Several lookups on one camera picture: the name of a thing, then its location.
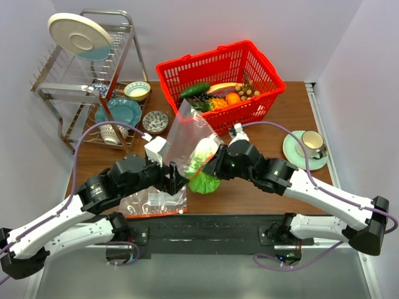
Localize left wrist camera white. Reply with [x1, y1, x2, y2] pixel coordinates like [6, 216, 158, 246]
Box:
[144, 136, 170, 165]

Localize cream speckled mug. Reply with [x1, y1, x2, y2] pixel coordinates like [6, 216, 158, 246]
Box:
[296, 131, 329, 160]

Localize toy napa cabbage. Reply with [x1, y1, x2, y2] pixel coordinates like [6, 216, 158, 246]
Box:
[186, 138, 221, 194]

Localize zip bag red zipper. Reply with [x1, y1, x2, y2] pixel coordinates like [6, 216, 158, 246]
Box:
[164, 100, 223, 175]

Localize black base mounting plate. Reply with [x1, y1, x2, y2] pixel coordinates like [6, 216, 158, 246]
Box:
[54, 213, 347, 261]

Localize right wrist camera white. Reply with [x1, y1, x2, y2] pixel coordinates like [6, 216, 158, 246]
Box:
[229, 123, 249, 144]

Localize large white blue plate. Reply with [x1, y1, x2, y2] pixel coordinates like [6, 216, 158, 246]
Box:
[47, 13, 114, 62]

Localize teal scalloped plate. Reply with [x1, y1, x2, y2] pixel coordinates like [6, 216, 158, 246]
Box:
[107, 97, 142, 126]

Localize mint green saucer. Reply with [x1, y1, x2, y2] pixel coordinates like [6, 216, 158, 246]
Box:
[282, 130, 329, 171]

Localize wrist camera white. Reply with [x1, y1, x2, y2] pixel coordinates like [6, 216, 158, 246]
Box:
[144, 136, 170, 165]
[229, 123, 249, 144]

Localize toy longan bunch brown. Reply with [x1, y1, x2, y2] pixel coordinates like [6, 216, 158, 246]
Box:
[234, 83, 261, 102]

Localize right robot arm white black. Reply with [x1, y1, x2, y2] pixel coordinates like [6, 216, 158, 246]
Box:
[203, 140, 389, 256]

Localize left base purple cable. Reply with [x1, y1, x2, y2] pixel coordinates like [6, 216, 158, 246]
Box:
[105, 238, 141, 267]

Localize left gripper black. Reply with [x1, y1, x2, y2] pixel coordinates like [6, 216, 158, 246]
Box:
[121, 153, 189, 198]

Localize black white patterned bowl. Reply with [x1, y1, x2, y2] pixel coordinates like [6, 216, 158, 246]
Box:
[142, 111, 169, 135]

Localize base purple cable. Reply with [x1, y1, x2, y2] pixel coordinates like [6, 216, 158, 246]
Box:
[105, 238, 141, 267]
[252, 241, 347, 272]

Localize toy orange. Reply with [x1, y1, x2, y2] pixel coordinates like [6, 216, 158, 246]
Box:
[225, 93, 241, 105]

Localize red plastic shopping basket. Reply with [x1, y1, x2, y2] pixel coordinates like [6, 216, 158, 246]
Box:
[156, 40, 286, 134]

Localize toy pineapple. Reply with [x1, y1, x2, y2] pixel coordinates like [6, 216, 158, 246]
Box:
[188, 97, 228, 113]

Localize toy meat slice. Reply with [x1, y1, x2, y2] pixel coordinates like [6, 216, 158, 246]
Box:
[206, 82, 238, 95]

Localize toy cucumber green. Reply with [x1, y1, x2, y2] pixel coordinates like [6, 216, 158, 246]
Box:
[180, 82, 210, 99]

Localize metal dish rack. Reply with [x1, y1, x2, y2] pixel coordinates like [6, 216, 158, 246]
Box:
[31, 9, 148, 152]

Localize yellow rim teal bowl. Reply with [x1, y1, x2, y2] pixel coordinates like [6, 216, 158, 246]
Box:
[124, 81, 151, 102]

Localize blue patterned white bowl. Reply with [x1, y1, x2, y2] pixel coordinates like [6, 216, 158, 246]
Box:
[100, 124, 128, 145]

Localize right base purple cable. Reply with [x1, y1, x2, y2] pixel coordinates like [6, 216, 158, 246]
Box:
[252, 241, 347, 272]

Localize toy dark grapes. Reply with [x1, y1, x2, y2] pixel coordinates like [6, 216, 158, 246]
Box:
[179, 93, 209, 110]

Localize small blue patterned dish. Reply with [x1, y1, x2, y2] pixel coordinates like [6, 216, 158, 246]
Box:
[92, 80, 110, 99]

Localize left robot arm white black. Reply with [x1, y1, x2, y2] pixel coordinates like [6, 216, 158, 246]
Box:
[1, 154, 188, 280]

